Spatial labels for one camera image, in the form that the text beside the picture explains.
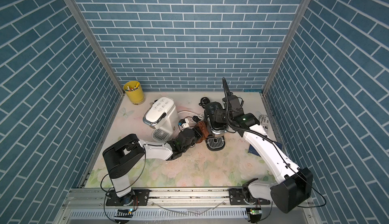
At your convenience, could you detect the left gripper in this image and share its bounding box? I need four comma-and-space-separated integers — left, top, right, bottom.
180, 127, 205, 154

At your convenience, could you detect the brown cloth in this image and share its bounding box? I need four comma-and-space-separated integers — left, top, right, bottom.
195, 121, 210, 144

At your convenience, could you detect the black coffee machine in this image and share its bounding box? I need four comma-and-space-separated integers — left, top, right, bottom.
204, 101, 227, 152

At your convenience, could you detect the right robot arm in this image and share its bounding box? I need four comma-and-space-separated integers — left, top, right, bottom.
211, 109, 313, 213

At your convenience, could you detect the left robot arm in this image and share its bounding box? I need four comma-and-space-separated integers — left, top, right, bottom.
102, 126, 203, 206

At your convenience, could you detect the white coffee machine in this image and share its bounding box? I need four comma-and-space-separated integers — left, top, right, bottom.
143, 96, 179, 143

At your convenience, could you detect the blue book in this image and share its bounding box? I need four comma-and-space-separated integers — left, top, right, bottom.
248, 141, 283, 157

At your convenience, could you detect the yellow pen cup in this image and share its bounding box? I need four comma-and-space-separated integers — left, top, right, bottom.
123, 81, 145, 105

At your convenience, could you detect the white power cable with plug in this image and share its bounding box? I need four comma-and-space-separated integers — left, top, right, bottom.
177, 111, 205, 127

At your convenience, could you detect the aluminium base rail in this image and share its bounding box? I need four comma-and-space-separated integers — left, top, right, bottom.
54, 187, 321, 224

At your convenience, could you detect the right metal corner post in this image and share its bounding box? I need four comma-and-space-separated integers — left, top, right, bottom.
262, 0, 311, 95

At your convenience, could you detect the metal corner post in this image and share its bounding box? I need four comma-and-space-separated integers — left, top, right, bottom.
262, 0, 311, 95
64, 0, 125, 94

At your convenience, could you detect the left metal corner post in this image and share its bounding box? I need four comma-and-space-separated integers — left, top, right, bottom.
64, 0, 125, 94

